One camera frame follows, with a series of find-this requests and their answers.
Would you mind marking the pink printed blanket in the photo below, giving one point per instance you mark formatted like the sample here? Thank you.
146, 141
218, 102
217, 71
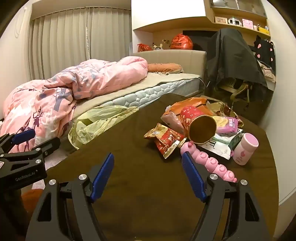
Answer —
69, 88

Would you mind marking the pink box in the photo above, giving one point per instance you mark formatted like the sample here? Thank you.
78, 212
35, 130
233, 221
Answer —
247, 23

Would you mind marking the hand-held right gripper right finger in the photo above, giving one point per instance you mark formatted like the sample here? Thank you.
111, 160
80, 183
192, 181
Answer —
193, 176

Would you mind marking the large red plastic bag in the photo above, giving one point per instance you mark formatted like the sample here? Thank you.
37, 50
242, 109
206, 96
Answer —
181, 41

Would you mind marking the bright pink round-headed packet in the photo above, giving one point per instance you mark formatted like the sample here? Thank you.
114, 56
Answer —
229, 124

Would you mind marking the yellow plastic bag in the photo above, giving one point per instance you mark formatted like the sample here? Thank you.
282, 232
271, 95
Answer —
92, 125

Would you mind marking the orange fuzzy cloth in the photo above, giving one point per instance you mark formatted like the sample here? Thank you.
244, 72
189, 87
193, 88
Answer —
31, 195

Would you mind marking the red snack wrapper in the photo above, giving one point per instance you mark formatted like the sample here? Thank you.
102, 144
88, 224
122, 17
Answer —
166, 139

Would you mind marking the black garment with pink hearts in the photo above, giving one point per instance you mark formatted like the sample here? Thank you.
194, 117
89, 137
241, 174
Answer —
263, 49

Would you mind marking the small picture frame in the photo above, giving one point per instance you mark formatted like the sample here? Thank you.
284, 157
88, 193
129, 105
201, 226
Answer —
220, 19

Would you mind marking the crumpled gold wrapper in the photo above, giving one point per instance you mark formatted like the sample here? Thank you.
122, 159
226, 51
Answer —
222, 109

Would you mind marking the dark cloth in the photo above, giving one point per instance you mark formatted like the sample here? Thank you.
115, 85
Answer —
231, 53

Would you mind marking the yellow box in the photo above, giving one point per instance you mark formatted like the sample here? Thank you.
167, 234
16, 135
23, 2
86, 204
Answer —
263, 30

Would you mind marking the pink caterpillar toy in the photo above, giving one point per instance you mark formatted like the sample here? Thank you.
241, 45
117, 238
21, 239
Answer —
208, 160

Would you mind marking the wooden wall shelf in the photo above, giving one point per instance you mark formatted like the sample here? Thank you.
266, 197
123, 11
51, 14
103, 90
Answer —
208, 14

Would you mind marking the beige clothes pile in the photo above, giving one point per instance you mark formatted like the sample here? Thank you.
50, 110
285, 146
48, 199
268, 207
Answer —
267, 70

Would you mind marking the grey pleated curtain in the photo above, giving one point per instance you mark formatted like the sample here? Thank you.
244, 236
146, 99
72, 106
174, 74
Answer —
57, 41
108, 39

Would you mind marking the beige office chair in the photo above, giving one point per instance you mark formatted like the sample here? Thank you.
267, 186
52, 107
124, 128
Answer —
240, 89

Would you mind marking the pink lidded bottle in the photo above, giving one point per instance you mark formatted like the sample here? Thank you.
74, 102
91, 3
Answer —
245, 150

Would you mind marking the red paper tube can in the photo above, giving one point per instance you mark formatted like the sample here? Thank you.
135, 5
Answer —
192, 115

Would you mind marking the pink fluffy rug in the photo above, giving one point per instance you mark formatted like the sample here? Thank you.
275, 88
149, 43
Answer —
55, 160

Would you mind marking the small toy figure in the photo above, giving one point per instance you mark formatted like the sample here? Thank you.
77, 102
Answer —
158, 47

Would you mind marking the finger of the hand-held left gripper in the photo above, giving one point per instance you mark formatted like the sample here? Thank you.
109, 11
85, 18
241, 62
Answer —
46, 146
23, 135

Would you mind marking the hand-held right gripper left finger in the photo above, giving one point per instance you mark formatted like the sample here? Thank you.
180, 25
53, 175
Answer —
103, 176

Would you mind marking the quilted bed mattress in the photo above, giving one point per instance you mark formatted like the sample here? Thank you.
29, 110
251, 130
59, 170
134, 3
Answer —
143, 93

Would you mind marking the orange snack bag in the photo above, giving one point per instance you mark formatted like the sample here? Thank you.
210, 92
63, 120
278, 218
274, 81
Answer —
185, 102

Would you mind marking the green and white packet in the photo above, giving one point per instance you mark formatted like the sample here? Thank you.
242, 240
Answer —
219, 146

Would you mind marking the orange pillow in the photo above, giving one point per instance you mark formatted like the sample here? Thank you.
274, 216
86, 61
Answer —
164, 67

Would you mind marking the small red plastic bag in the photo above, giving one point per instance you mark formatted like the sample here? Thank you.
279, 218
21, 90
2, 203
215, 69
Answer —
144, 48

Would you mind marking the beige bed headboard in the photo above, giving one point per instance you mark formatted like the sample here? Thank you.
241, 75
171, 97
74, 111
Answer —
175, 58

